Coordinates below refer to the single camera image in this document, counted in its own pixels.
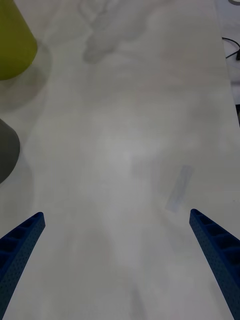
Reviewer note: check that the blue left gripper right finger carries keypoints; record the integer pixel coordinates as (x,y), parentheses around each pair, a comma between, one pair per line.
(217,247)

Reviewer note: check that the grey plastic waste bin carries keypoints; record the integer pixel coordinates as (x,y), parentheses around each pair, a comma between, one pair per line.
(6,150)

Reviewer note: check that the yellow-green plastic waste bin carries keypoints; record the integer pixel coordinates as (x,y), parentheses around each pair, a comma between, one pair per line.
(12,40)

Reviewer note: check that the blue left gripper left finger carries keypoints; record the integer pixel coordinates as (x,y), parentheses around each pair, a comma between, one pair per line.
(17,252)

